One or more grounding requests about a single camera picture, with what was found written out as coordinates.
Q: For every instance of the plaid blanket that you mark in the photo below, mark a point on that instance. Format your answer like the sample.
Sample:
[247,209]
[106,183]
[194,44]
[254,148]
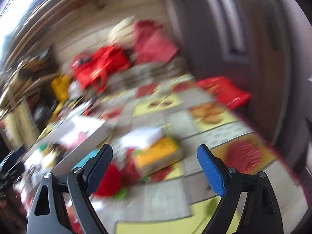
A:
[146,73]

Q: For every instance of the red plastic bag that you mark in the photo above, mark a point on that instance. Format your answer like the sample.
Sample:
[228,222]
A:
[226,92]

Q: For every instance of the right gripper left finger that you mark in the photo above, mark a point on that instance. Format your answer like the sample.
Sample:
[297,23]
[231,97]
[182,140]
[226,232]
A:
[48,213]

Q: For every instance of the fruit pattern tablecloth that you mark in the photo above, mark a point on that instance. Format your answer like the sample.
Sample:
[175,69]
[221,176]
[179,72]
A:
[182,201]

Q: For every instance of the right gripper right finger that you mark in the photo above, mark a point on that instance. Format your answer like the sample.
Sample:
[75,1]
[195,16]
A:
[261,212]

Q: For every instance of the yellow tissue pack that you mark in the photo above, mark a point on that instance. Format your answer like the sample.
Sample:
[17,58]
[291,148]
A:
[160,155]

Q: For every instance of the yellow bag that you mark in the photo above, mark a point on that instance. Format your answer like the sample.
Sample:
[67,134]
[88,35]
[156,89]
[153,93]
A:
[60,86]

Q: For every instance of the white tray box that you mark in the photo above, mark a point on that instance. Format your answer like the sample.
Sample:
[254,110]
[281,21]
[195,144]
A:
[47,154]

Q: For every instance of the dull red fabric bag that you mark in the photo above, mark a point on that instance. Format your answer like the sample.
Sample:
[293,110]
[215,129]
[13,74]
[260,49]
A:
[150,45]

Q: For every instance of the red plush apple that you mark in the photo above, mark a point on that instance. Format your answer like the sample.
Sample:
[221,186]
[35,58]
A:
[111,182]

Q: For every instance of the shiny red tote bag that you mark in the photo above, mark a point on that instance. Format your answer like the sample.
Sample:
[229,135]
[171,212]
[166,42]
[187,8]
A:
[93,70]

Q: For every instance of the dark wooden door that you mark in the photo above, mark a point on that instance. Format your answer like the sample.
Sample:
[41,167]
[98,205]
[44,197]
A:
[264,47]

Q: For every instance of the white foam sponge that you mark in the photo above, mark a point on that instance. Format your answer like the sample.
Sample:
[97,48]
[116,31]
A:
[142,138]

